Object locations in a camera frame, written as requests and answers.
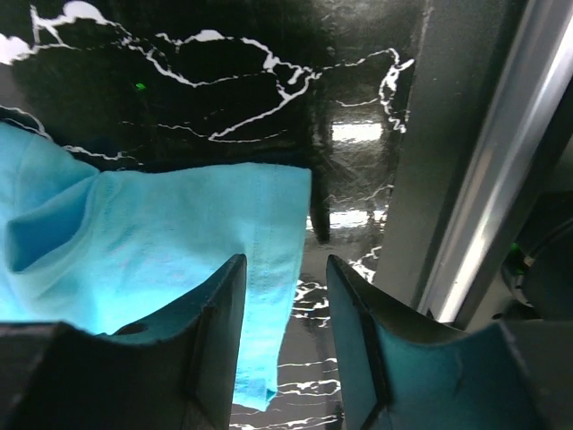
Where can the aluminium rail frame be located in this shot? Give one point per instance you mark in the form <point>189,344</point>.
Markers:
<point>490,116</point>

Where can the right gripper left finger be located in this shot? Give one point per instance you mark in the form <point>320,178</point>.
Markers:
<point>173,369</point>

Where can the turquoise t shirt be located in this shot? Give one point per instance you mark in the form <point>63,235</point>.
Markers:
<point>101,249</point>

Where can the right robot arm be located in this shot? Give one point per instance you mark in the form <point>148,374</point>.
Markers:
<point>544,260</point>

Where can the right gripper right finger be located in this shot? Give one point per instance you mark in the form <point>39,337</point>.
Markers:
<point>399,369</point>

